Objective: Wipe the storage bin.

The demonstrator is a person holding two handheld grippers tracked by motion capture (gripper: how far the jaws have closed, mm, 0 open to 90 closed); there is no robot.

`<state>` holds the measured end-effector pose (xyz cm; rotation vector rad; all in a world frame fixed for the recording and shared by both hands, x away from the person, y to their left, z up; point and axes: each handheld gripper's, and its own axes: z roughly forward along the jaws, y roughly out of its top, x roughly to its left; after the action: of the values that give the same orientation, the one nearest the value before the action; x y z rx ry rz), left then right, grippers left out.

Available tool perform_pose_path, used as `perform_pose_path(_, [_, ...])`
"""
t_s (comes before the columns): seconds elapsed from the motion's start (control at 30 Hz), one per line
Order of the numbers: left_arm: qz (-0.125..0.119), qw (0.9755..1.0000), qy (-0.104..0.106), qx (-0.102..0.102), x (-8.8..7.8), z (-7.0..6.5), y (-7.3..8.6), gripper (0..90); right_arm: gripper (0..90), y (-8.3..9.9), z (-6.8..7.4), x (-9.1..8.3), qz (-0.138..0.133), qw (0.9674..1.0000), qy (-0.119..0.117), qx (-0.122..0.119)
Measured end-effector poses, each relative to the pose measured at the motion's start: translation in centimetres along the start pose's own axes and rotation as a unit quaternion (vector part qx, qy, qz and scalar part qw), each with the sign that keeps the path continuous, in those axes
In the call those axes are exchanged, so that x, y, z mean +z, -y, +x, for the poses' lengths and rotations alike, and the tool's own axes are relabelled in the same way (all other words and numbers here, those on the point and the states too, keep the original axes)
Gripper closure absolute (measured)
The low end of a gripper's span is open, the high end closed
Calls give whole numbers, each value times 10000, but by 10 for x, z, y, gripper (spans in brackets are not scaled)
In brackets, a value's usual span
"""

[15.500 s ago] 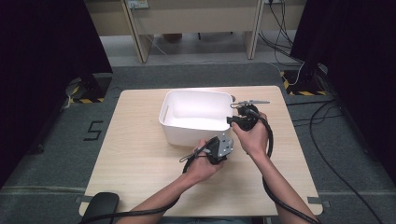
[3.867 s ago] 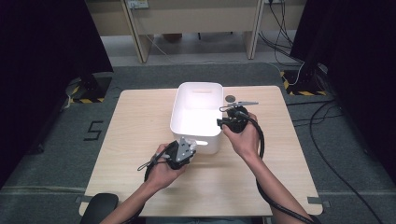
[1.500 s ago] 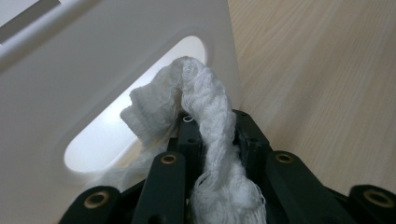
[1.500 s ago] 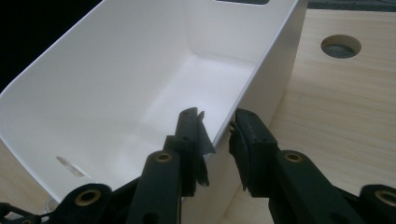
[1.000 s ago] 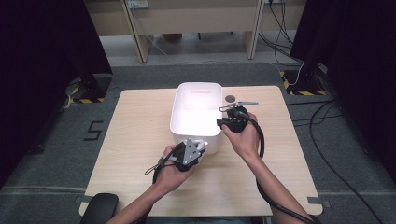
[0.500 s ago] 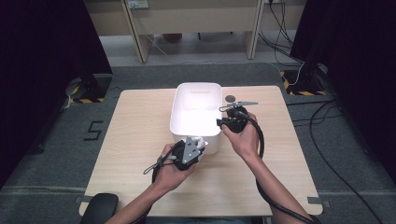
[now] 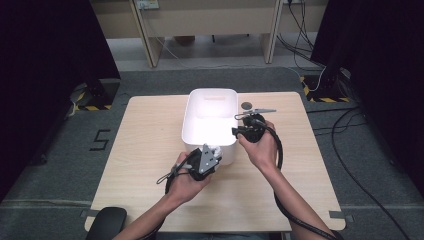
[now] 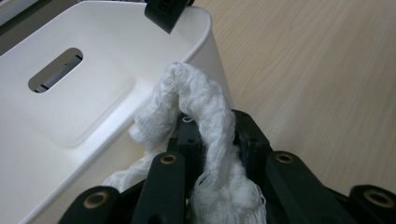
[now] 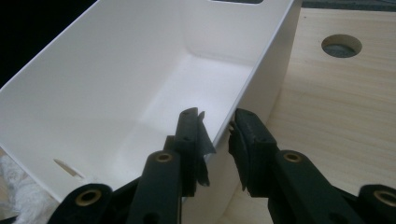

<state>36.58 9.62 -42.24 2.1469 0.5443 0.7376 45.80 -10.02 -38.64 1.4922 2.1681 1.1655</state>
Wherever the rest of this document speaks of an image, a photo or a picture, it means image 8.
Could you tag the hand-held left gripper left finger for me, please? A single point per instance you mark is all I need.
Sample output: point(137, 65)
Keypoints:
point(165, 186)

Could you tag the white plastic bin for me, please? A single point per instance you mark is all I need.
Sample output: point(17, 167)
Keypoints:
point(93, 102)

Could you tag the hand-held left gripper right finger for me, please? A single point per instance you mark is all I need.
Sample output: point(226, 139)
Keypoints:
point(289, 186)

